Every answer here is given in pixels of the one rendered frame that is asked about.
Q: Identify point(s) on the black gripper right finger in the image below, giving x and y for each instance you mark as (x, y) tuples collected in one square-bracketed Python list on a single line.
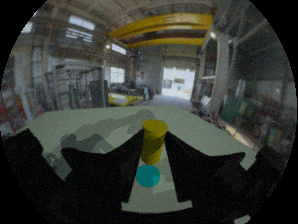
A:
[(192, 169)]

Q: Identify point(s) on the yellow cylinder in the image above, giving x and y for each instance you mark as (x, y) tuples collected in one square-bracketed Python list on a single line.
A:
[(154, 135)]

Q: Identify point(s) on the cyan circle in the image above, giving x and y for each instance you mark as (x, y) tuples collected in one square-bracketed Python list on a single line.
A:
[(148, 175)]

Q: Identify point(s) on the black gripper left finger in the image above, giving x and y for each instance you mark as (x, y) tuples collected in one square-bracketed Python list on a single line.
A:
[(116, 168)]

